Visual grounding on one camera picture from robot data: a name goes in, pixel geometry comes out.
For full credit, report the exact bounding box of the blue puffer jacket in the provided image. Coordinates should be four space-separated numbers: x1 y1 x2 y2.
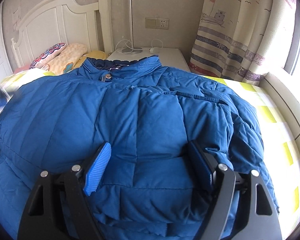
0 55 280 240

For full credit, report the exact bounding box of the cream window sill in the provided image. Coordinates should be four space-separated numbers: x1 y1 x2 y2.
261 71 300 140

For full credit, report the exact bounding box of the yellow pillow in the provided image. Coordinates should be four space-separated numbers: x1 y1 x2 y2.
84 51 107 64

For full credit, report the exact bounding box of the white nightstand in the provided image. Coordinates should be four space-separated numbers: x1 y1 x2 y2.
106 47 192 73

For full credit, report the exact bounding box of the white wooden headboard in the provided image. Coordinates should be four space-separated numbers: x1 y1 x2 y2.
11 0 115 67

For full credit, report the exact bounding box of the white cable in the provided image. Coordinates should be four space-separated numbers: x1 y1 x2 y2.
115 39 165 53

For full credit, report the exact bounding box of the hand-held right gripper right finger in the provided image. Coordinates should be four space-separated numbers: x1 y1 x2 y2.
187 140 283 240

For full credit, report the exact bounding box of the yellow checkered bed sheet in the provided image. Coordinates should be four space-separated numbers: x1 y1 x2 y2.
0 69 300 240

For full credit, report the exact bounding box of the silver table lamp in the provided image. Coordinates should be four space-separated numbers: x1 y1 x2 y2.
119 0 143 55

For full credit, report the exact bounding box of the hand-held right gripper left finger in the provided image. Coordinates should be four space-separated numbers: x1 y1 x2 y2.
18 141 112 240

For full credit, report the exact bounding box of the beige wall outlet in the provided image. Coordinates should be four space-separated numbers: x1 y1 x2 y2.
145 17 170 30

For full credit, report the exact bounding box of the striped boat print curtain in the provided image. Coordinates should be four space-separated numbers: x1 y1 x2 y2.
189 0 298 85

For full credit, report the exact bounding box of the peach patterned pillow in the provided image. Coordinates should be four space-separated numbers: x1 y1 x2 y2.
44 43 88 75

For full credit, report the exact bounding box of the white wardrobe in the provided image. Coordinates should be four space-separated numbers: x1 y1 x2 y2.
0 0 14 85

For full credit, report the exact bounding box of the floral printed pillow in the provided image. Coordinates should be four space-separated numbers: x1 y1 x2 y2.
29 42 67 69

